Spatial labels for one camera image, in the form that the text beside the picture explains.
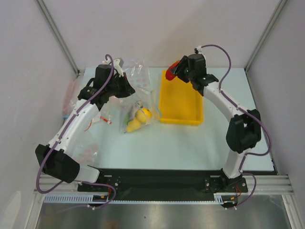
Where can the grey toy fish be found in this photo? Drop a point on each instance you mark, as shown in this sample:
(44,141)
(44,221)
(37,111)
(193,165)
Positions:
(135,107)

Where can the aluminium frame rail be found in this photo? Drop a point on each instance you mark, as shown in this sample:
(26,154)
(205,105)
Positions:
(261,185)

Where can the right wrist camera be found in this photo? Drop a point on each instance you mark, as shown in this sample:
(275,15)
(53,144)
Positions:
(199,50)

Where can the white slotted cable duct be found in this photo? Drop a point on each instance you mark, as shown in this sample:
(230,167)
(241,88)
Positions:
(99,199)

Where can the clear blue-zipper bag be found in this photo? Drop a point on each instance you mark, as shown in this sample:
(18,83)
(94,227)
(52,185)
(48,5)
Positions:
(138,111)

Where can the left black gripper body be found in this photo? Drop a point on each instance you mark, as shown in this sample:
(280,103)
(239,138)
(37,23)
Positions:
(114,87)

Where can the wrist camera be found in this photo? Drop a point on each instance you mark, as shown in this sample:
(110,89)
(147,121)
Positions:
(118,64)
(199,50)

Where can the yellow plastic tray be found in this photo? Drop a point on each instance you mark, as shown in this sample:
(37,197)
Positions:
(179,103)

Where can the red toy mango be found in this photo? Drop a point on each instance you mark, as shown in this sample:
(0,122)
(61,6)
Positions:
(169,75)

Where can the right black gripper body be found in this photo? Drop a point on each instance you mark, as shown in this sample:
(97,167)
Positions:
(184,70)

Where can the yellow toy pear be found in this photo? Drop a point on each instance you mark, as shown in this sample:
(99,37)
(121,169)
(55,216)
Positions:
(136,122)

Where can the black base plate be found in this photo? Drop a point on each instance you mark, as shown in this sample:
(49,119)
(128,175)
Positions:
(169,176)

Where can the yellow toy lemon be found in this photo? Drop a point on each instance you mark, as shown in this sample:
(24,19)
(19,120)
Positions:
(145,113)

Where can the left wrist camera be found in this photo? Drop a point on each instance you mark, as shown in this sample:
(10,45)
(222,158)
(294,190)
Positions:
(118,64)

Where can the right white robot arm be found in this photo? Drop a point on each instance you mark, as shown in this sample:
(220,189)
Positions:
(243,131)

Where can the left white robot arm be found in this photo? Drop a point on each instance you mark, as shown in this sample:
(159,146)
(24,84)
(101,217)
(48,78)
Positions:
(55,158)

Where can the green toy cucumber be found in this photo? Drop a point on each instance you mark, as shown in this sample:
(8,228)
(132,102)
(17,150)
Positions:
(128,118)

